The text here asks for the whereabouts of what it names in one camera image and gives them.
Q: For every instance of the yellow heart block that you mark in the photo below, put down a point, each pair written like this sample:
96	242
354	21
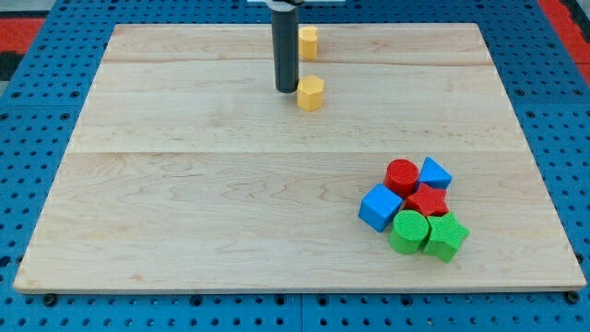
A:
308	42

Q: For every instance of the blue triangle block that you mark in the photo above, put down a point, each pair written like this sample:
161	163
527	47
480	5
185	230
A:
434	175

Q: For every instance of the green cylinder block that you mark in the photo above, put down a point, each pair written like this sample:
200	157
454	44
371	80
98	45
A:
409	232

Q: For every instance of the red star block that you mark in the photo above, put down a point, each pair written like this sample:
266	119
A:
428	201

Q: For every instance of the green star block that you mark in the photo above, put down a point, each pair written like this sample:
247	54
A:
446	237

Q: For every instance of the red cylinder block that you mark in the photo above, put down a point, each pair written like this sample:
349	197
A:
401	177

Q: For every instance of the yellow hexagon block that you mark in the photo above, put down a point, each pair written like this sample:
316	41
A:
310	93

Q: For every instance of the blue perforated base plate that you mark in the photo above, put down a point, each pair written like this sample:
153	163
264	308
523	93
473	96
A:
45	95

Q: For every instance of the blue cube block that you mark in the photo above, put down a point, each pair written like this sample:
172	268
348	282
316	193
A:
379	206

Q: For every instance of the wooden board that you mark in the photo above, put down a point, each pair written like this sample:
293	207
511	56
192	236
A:
187	172

